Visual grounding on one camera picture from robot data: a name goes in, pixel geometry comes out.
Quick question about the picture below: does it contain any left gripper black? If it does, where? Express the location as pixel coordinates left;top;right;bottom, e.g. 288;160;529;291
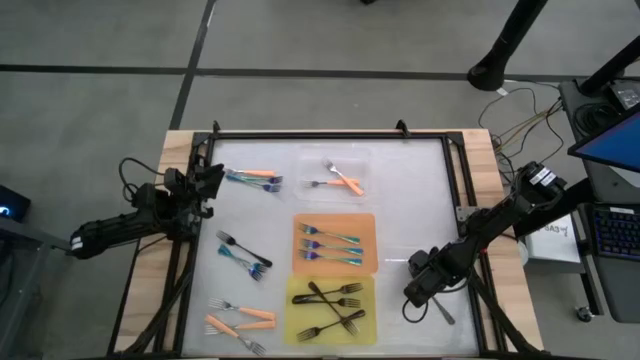
185;159;225;221

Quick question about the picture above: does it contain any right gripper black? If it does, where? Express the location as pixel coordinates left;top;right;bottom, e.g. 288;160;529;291
404;245;469;308

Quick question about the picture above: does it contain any black metal fork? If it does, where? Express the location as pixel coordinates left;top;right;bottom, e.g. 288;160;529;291
291;281;365;305
432;295;457;326
294;296;363;309
295;309;368;343
215;229;274;268
307;280;361;337

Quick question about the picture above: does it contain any orange-handled metal fork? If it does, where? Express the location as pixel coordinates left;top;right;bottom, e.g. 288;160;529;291
301;178;361;189
322;158;366;198
207;297;278;322
225;168;277;178
204;319;278;337
204;313;268;357

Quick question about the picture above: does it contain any white table cover sheet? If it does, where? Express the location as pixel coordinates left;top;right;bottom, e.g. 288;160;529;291
180;137;482;357

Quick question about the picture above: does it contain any clear plastic tray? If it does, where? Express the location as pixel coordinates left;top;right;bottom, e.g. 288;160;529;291
298;145;374;204

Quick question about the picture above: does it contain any orange rectangular mat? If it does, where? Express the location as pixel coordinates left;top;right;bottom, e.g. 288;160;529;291
291;213;378;277

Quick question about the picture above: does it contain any yellow rectangular mat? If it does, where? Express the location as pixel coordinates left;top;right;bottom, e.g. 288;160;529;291
283;275;377;346

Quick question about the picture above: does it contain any grey computer cart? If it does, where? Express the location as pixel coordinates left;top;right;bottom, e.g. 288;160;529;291
558;78;640;325

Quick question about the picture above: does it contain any black backlit keyboard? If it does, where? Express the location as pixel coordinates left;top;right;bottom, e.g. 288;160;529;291
591;207;640;262

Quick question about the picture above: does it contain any black device with blue light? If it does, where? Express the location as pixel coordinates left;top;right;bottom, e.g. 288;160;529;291
0;183;32;224

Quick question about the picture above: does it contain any grey side table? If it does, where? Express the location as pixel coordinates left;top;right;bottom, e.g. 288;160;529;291
0;217;84;360

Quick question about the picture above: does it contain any monitor with blue screen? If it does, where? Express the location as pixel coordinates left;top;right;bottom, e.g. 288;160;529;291
567;107;640;174

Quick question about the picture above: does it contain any black power adapter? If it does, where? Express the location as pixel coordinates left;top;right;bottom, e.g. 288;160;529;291
607;79;640;111

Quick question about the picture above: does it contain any black monitor stand pole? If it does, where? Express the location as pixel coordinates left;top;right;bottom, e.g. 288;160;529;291
579;34;640;96

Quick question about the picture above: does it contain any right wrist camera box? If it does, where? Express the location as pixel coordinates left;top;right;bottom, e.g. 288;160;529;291
408;248;437;279

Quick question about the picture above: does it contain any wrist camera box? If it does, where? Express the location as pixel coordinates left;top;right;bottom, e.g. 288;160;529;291
408;248;437;279
164;168;192;195

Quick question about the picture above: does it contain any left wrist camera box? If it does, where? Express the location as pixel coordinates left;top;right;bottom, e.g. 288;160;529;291
164;168;192;195

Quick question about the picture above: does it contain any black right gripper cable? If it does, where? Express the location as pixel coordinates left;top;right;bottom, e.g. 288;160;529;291
402;298;432;325

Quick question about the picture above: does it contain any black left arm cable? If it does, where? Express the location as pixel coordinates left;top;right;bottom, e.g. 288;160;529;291
118;157;169;201

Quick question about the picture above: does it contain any black aluminium rig frame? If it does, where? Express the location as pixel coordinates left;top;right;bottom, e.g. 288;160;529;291
107;130;539;360

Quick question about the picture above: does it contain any black floor cable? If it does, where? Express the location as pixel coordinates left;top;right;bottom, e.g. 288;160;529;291
477;87;566;174

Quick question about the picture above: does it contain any yellow floor cable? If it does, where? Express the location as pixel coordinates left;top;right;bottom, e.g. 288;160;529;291
497;102;564;151

